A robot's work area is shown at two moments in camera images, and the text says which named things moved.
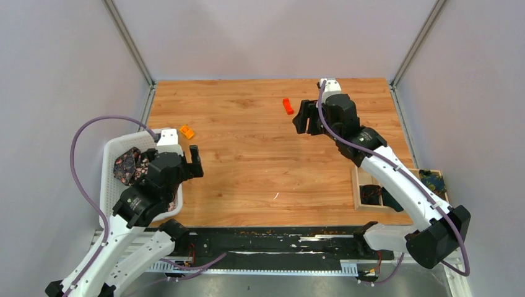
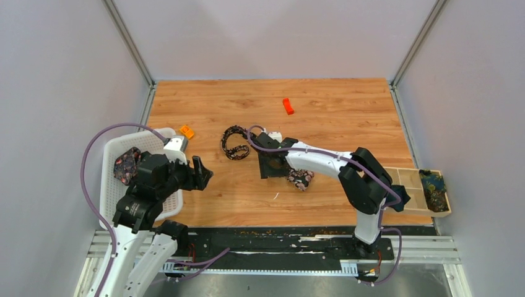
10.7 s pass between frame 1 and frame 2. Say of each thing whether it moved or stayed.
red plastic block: stayed
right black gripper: moved
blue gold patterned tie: stayed
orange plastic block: stayed
